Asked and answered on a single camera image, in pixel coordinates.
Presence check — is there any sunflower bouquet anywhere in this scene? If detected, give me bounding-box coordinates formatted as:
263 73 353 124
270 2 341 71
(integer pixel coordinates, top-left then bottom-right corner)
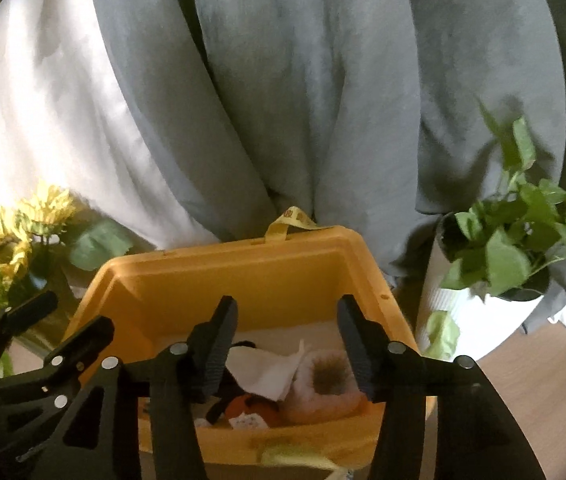
0 185 134 358

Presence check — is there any beige curtain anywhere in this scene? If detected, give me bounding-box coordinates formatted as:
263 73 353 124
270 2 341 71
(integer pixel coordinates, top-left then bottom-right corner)
0 0 215 250

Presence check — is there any white fluffy slipper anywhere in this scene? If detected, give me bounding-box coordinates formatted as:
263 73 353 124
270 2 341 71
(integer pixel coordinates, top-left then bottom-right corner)
281 350 363 425

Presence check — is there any green pothos plant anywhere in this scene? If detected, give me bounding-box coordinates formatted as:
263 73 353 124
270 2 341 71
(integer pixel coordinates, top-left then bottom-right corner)
421 98 566 361

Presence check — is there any Mickey Mouse plush toy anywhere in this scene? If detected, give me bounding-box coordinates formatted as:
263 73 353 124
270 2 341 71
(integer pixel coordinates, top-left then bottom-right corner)
195 340 281 429

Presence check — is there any white plant pot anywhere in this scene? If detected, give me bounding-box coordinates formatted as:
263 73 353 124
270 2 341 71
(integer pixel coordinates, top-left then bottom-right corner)
415 214 542 362

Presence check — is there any orange plastic crate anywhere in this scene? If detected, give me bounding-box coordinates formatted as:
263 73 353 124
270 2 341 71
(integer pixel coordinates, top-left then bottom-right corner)
64 226 417 469

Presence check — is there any grey curtain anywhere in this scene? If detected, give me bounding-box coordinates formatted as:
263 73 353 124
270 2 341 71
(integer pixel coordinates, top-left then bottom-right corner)
93 0 566 330

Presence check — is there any white tissue cloth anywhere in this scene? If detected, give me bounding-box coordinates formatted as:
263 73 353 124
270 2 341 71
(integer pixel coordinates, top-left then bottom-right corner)
225 341 306 402

